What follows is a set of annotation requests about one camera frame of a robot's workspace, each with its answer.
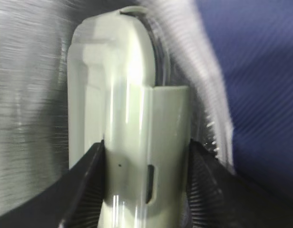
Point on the navy blue lunch bag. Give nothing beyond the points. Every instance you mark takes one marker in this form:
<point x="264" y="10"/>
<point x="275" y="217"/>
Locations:
<point x="236" y="54"/>

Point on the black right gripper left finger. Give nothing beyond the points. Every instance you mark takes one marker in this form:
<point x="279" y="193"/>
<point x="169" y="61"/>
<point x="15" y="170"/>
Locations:
<point x="74" y="201"/>

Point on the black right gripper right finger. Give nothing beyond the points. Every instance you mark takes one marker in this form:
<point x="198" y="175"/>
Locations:
<point x="218" y="199"/>

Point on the green lid glass container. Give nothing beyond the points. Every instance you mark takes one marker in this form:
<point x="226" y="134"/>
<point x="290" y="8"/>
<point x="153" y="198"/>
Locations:
<point x="119" y="93"/>

